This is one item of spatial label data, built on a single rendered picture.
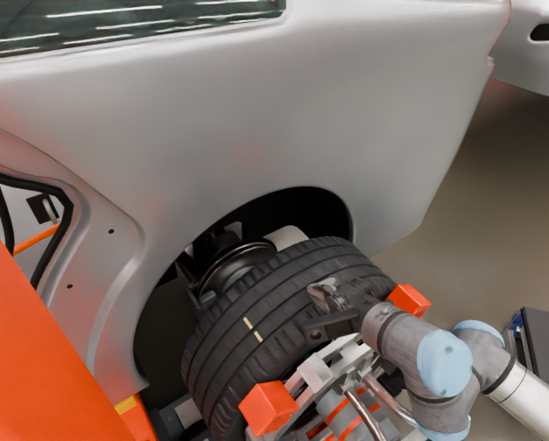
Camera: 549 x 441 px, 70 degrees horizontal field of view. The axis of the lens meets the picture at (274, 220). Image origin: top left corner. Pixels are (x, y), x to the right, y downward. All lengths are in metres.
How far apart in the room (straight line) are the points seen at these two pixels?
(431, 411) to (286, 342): 0.31
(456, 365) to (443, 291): 1.94
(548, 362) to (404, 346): 1.51
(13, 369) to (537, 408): 0.80
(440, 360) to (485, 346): 0.20
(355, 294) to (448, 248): 2.09
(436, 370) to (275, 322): 0.38
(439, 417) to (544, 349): 1.47
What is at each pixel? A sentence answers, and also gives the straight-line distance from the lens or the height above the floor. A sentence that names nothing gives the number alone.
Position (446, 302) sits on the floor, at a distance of 2.57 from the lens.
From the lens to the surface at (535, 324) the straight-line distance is 2.25.
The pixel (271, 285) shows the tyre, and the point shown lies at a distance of 0.95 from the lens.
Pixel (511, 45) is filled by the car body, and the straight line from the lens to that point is 3.10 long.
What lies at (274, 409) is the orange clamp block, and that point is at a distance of 0.86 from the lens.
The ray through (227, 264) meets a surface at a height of 0.99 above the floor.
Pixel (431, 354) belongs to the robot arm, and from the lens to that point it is 0.66.
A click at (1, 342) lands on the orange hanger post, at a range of 0.19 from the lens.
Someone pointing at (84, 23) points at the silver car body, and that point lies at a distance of 0.68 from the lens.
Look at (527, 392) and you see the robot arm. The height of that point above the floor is 1.25.
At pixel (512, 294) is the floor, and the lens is 2.81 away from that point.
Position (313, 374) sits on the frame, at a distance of 0.90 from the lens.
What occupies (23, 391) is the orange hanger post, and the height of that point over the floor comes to 1.78.
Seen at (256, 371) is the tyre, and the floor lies 1.10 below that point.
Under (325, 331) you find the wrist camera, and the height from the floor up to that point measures 1.25.
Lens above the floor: 1.93
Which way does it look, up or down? 44 degrees down
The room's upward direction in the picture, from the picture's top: 2 degrees clockwise
